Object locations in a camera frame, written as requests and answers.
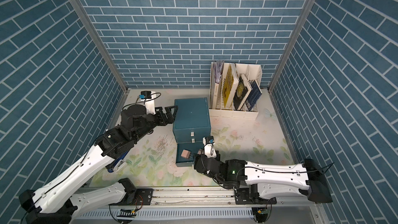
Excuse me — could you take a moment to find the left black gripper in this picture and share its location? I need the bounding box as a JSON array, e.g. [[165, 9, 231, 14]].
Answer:
[[131, 105, 179, 142]]

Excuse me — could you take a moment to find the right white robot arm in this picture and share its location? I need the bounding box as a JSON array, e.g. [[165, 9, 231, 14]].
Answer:
[[194, 155, 333, 204]]

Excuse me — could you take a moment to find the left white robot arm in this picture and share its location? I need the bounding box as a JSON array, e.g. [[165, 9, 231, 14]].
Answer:
[[19, 104, 178, 224]]

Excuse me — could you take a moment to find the blue white plug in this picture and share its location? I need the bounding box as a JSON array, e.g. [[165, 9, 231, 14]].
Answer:
[[106, 152, 128, 173]]

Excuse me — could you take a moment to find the white papers bundle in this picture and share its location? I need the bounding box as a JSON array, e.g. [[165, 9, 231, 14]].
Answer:
[[212, 60, 224, 84]]

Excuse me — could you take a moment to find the yellow book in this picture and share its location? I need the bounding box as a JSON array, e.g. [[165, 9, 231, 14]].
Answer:
[[221, 63, 239, 109]]

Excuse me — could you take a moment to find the white file organizer rack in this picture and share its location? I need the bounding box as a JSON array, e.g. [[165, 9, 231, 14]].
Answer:
[[208, 60, 262, 120]]

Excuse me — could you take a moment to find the black book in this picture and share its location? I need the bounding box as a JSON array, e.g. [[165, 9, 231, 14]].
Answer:
[[233, 74, 252, 111]]

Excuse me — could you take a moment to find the blue book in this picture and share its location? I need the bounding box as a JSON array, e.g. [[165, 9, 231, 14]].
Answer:
[[245, 80, 262, 111]]

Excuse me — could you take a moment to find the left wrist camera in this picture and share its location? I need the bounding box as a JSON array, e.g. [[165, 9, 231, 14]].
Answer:
[[140, 91, 157, 114]]

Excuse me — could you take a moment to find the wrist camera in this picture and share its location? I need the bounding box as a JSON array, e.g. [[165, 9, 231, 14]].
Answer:
[[203, 136, 217, 158], [140, 91, 157, 114]]

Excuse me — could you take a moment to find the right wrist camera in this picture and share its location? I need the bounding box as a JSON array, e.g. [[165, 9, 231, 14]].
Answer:
[[203, 136, 217, 158]]

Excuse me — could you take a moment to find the metal rail base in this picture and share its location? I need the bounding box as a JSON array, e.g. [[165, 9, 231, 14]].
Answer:
[[75, 187, 328, 224]]

